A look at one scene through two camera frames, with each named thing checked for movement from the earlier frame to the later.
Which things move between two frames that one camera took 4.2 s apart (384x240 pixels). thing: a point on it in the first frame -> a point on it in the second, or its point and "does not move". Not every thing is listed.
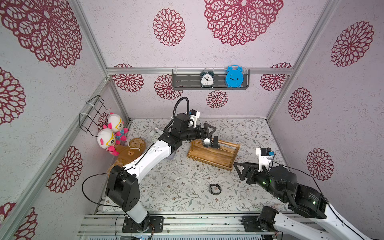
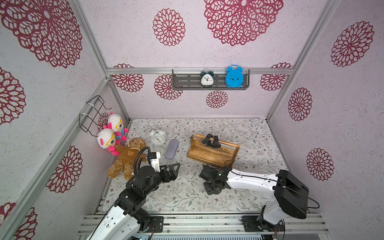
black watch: (215, 144) does not move
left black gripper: (201, 135) -> (173, 175)
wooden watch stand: (223, 157) does not move
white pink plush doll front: (106, 139) does not move
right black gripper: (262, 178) -> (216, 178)
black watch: (207, 142) does not move
